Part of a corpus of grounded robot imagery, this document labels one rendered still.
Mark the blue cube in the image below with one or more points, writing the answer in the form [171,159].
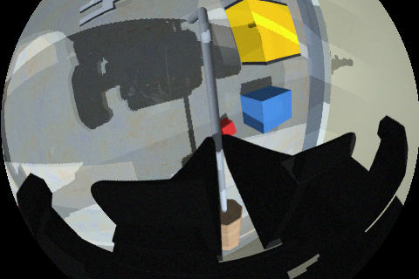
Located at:
[265,109]

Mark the small red cube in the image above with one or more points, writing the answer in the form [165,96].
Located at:
[227,127]

